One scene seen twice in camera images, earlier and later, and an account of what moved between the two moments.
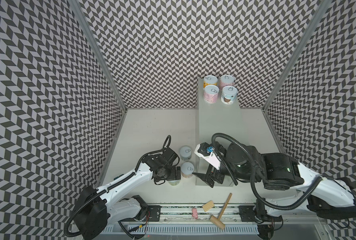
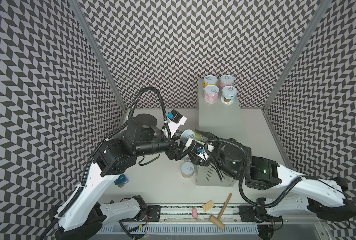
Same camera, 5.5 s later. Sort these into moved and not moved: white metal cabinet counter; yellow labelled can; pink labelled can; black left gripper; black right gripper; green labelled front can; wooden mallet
Moved: black left gripper; black right gripper; green labelled front can
Not moved: pink labelled can; wooden mallet; white metal cabinet counter; yellow labelled can
